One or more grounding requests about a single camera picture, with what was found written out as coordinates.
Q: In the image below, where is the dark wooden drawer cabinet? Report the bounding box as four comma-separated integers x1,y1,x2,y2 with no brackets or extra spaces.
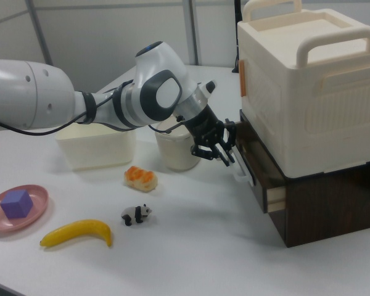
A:
239,109,370,249

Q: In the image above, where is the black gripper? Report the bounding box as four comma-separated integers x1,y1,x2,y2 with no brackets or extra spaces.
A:
179,105,237,168

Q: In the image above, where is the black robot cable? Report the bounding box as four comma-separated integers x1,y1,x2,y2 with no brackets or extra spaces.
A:
0,79,187,157

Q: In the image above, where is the toy panda figure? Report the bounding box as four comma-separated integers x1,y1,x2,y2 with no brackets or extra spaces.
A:
120,203,153,228

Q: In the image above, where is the cream cylindrical lidded bin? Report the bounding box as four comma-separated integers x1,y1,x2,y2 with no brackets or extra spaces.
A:
154,118,202,172

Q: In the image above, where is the purple cube block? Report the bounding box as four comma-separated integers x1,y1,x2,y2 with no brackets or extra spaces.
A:
0,189,33,220

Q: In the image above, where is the pink plate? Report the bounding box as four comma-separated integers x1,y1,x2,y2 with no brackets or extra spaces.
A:
0,184,49,233

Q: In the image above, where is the dark drawer with white handle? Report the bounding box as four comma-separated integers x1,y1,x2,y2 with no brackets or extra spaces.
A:
230,120,287,215

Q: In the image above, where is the cream toy microwave with handles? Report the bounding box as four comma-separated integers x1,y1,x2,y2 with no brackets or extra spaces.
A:
236,0,370,179

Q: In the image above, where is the toy bread with orange glaze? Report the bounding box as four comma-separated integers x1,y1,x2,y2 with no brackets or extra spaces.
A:
123,165,159,192

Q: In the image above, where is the black stand pole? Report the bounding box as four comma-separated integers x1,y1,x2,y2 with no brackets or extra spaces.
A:
231,0,243,74

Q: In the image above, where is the yellow toy banana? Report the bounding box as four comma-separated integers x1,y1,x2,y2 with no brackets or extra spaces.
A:
39,219,113,248

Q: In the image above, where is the cream rectangular plastic container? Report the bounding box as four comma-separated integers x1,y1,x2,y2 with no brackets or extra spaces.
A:
54,123,136,171

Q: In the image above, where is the orange microwave door latch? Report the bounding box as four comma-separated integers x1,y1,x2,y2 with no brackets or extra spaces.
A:
239,59,247,97

